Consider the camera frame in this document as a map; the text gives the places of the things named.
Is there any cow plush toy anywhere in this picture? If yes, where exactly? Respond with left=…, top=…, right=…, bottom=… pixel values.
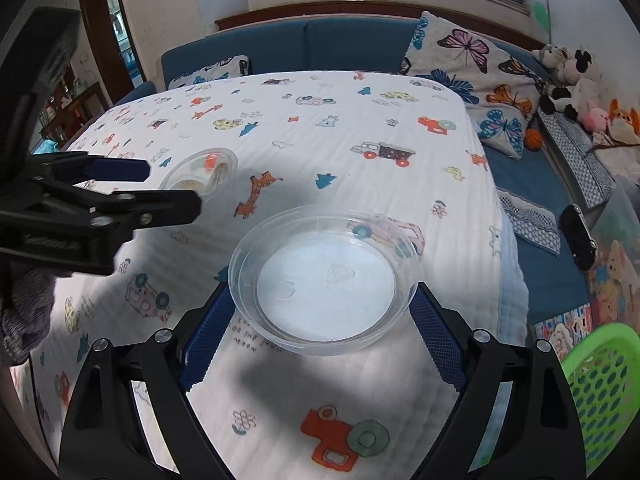
left=539, top=49, right=603, bottom=120

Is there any grey plush toy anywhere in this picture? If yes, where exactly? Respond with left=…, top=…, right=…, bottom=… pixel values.
left=531, top=44, right=571, bottom=71

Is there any printed blanket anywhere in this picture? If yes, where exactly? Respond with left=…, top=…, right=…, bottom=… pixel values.
left=10, top=71, right=530, bottom=480

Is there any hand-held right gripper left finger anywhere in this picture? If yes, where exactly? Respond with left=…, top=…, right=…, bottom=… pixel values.
left=59, top=282, right=236, bottom=480

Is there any grey patterned cloth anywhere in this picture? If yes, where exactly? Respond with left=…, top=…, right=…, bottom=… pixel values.
left=497, top=187, right=562, bottom=258

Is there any person's left forearm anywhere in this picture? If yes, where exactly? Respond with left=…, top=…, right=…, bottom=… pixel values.
left=0, top=265, right=56, bottom=368

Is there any clear plastic storage box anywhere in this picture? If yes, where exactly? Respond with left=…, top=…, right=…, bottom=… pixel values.
left=585, top=180, right=640, bottom=331

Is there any orange fox plush toy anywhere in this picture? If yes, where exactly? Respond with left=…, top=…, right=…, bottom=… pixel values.
left=607, top=99, right=640, bottom=146

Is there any colourful pinwheel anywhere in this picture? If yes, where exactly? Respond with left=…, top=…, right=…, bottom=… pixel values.
left=522, top=0, right=556, bottom=46

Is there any large clear plastic bowl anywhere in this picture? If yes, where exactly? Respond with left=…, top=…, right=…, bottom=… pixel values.
left=228, top=205, right=421, bottom=357

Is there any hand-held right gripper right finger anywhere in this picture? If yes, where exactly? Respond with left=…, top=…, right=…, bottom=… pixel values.
left=409, top=281, right=587, bottom=480

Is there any blue sofa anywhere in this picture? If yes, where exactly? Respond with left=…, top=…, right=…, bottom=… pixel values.
left=115, top=15, right=591, bottom=326

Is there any small clear food container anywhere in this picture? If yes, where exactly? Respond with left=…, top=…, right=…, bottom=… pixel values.
left=159, top=147, right=238, bottom=198

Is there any black handheld device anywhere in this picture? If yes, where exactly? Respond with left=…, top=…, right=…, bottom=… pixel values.
left=558, top=204, right=599, bottom=271

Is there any pink plush toy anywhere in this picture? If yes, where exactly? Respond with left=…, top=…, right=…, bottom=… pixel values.
left=582, top=100, right=611, bottom=133

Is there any grey patterned cushion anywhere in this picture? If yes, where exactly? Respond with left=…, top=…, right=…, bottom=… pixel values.
left=537, top=110, right=616, bottom=211

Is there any colourful sticker book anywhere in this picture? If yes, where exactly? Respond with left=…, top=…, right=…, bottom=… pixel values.
left=534, top=305, right=593, bottom=361

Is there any butterfly print pillow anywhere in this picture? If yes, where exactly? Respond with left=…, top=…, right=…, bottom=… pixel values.
left=400, top=10, right=543, bottom=161
left=167, top=55, right=251, bottom=91

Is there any wooden shelf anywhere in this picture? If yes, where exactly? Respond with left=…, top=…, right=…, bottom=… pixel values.
left=30, top=67, right=108, bottom=153

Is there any green plastic basket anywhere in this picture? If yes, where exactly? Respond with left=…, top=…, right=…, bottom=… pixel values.
left=560, top=322, right=640, bottom=476

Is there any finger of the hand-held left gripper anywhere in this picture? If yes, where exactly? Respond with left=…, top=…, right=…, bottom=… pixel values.
left=35, top=179, right=202, bottom=229
left=27, top=152, right=151, bottom=187

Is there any wooden door frame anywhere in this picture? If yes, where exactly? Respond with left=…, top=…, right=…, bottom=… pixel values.
left=77, top=0, right=151, bottom=91

